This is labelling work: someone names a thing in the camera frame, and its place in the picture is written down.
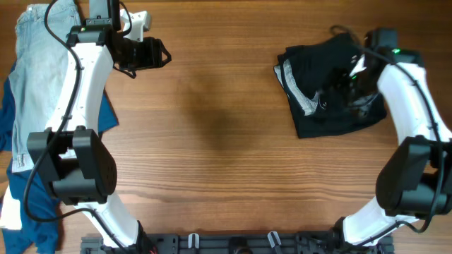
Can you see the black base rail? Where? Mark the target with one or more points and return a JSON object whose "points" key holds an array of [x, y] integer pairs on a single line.
{"points": [[304, 242]]}

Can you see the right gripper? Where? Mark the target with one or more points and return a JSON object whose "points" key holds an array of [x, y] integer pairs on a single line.
{"points": [[362, 106]]}

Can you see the black shorts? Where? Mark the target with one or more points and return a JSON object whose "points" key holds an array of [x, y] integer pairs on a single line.
{"points": [[314, 79]]}

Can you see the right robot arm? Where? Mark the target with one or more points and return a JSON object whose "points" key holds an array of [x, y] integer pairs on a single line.
{"points": [[415, 184]]}

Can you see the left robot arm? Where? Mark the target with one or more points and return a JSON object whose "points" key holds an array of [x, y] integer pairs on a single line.
{"points": [[69, 157]]}

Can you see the dark blue shirt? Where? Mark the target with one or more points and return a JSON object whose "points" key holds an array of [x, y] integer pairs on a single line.
{"points": [[45, 237]]}

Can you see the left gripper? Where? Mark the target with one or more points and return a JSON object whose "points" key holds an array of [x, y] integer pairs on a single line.
{"points": [[153, 55]]}

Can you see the light blue denim shorts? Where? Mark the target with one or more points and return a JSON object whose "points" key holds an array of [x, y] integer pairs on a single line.
{"points": [[36, 81]]}

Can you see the white cloth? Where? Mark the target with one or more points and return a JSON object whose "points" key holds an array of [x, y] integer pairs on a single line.
{"points": [[10, 212]]}

